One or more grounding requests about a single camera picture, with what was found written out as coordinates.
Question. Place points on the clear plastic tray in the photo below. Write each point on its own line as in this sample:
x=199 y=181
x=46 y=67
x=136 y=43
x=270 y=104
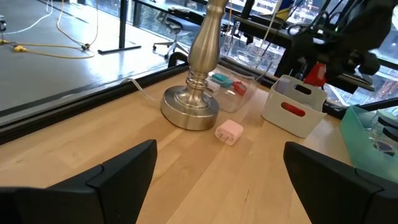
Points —
x=236 y=96

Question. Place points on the teal cube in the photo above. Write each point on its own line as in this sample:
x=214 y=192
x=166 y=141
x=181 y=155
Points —
x=222 y=79

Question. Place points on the table lamp white shade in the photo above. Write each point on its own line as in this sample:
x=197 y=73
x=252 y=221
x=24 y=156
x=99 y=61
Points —
x=199 y=102

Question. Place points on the pink block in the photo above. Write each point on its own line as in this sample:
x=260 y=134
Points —
x=229 y=132

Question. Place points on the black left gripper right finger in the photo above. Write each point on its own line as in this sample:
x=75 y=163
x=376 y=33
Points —
x=342 y=193

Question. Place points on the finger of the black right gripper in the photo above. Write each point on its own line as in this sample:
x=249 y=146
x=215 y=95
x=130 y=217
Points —
x=300 y=67
x=351 y=83

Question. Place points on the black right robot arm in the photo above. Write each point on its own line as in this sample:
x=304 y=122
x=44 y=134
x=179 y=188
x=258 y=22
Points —
x=370 y=18

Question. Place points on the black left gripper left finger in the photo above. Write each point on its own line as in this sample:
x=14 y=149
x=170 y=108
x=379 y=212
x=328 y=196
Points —
x=93 y=199

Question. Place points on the light gray plastic bin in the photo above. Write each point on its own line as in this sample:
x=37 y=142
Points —
x=289 y=121

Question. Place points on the small white box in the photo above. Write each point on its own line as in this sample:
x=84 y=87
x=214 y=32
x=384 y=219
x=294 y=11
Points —
x=213 y=85

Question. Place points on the black standing desk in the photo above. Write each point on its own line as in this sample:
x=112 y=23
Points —
x=122 y=25

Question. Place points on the white zip tie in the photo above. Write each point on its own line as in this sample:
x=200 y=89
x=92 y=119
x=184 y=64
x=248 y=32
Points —
x=140 y=88

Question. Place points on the lavender block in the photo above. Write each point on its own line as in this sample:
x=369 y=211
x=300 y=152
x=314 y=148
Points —
x=283 y=85

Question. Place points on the teal translucent plastic bin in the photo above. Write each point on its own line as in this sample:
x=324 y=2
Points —
x=360 y=146

